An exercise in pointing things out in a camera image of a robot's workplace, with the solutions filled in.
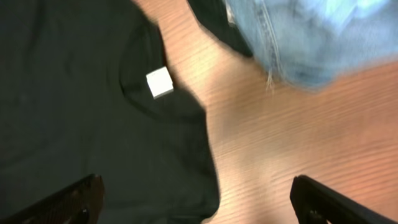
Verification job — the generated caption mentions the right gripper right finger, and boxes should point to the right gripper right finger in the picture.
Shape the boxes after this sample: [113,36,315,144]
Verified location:
[290,175,397,224]

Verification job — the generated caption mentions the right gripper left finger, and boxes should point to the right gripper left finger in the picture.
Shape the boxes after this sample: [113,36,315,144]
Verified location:
[1,174,104,224]

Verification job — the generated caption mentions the black t-shirt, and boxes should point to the black t-shirt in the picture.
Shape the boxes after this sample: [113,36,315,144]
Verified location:
[1,0,220,223]

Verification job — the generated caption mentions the blue denim jeans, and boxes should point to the blue denim jeans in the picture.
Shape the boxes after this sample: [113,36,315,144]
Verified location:
[225,0,397,90]

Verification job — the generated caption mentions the black folded garment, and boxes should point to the black folded garment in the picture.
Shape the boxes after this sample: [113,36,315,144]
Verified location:
[187,0,253,58]

